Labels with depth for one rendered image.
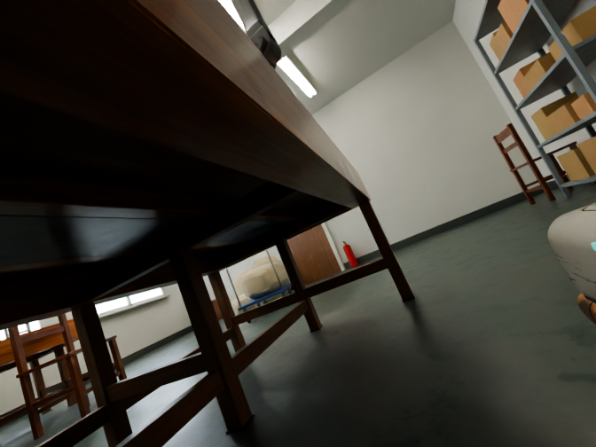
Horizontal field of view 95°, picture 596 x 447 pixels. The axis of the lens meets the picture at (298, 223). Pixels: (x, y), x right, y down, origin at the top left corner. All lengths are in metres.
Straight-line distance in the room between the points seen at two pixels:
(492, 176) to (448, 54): 2.06
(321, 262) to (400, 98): 3.24
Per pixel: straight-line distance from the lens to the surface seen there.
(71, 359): 2.69
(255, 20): 0.93
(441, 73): 5.54
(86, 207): 0.68
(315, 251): 5.39
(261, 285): 3.56
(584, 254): 0.63
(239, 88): 0.33
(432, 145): 5.17
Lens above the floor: 0.39
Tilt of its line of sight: 8 degrees up
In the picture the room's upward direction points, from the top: 23 degrees counter-clockwise
